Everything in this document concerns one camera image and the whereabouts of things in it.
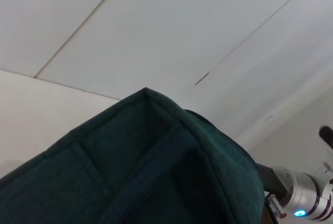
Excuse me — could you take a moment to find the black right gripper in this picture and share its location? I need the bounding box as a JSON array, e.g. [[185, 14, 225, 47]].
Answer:
[[255, 163, 287, 196]]

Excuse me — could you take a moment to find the dark teal insulated lunch bag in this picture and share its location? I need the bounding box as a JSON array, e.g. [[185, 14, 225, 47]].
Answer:
[[0, 86, 266, 224]]

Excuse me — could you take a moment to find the black rounded background object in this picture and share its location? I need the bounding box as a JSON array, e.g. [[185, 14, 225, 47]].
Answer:
[[318, 125, 333, 148]]

